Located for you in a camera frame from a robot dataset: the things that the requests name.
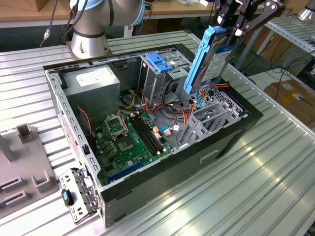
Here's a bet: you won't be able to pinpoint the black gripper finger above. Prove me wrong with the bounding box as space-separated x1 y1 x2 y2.
230 0 287 47
213 0 241 28

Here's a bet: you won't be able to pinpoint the hard disk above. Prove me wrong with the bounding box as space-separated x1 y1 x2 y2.
183 25 240 95

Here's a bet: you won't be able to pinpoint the orange yellow power wire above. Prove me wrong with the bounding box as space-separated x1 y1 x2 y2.
200 82 230 99

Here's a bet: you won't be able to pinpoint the blue data wire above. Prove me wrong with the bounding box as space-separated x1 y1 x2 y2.
196 91 205 109

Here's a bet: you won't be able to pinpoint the metal disk bay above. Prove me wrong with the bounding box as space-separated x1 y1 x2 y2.
178 80 248 149

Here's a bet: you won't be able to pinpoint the brown cardboard boxes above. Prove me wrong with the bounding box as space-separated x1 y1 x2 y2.
240 23 293 62

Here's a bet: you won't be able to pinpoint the metal slat side table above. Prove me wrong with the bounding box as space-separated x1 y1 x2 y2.
235 17 315 71

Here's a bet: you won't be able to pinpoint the wooden desk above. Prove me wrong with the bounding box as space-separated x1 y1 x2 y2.
0 0 292 47

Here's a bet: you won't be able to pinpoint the cardboard box with label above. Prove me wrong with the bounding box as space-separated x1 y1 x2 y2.
263 79 315 125

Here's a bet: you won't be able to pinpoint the metal optical drive cage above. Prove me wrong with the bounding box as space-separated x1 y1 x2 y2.
137 48 195 104

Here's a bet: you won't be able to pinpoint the black RAM slot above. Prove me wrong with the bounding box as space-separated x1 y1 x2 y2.
129 117 156 156
139 114 165 151
133 116 159 154
136 115 162 153

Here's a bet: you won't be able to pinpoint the metal socket cover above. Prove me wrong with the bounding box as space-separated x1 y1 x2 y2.
104 114 129 141

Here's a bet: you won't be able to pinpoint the grey power supply unit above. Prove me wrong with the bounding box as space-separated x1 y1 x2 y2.
63 65 121 121

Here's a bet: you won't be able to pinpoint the CPU socket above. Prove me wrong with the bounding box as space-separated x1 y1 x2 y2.
115 136 136 153

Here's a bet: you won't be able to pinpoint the green motherboard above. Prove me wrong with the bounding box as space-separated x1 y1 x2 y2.
93 112 177 186

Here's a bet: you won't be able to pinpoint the black open PC case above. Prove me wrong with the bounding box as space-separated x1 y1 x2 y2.
43 43 264 229

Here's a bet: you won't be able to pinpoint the brown wooden box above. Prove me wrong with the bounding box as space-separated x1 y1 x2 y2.
35 0 51 12

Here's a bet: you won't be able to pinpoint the blue expansion slot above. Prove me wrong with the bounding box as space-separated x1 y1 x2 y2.
107 158 146 183

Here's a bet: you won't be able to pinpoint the black latch with blue button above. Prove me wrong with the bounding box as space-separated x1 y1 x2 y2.
61 188 75 207

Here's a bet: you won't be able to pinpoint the grey parts rack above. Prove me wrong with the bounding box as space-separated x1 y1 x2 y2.
0 122 60 219

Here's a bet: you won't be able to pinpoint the blue plastic drive bracket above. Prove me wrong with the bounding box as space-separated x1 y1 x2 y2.
145 53 173 74

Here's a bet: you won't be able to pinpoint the red black wire bundle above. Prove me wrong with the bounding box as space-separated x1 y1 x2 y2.
140 88 197 128

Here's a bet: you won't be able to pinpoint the small blue wire white plug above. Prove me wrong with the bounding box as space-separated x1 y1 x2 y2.
155 125 183 138

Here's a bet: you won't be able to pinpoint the grey cable with metal plug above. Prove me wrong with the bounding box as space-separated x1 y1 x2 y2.
39 0 89 49

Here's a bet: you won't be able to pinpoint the metal expansion bracket cover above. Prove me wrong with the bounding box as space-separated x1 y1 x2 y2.
58 167 102 225

